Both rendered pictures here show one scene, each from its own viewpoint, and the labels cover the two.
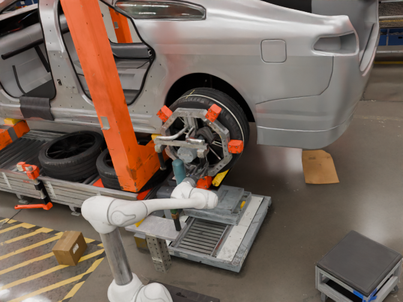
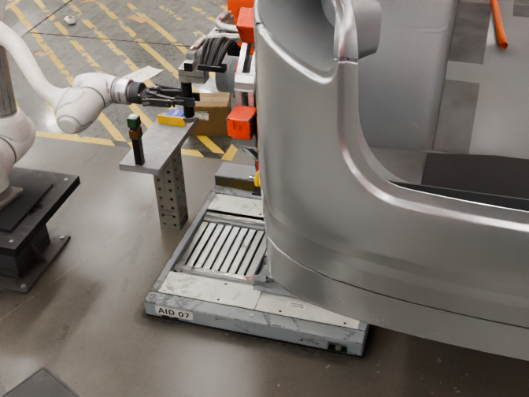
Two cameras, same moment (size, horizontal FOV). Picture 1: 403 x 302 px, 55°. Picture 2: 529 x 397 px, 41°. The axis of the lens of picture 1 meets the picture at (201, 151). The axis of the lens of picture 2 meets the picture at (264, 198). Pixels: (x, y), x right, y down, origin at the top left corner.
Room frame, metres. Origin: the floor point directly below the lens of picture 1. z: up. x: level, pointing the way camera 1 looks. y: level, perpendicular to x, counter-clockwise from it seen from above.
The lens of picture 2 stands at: (1.97, -2.13, 1.93)
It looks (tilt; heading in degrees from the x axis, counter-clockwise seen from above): 35 degrees down; 77
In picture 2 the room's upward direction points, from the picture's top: 2 degrees counter-clockwise
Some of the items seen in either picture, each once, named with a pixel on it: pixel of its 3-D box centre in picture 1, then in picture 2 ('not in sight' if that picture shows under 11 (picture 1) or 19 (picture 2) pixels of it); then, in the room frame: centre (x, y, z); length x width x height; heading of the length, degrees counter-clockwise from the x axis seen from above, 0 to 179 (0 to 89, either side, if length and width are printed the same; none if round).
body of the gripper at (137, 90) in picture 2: (193, 178); (144, 93); (2.09, 0.08, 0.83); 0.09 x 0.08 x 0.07; 149
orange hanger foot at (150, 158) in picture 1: (152, 145); not in sight; (2.88, 0.41, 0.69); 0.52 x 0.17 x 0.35; 149
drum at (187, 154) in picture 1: (191, 147); (249, 76); (2.45, 0.07, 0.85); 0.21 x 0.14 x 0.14; 149
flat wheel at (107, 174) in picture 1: (133, 163); not in sight; (3.15, 0.65, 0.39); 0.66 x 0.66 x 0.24
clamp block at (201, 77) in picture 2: (202, 150); (193, 72); (2.25, -0.01, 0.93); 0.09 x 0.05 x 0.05; 149
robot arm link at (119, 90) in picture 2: (188, 184); (124, 91); (2.03, 0.12, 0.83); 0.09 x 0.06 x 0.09; 59
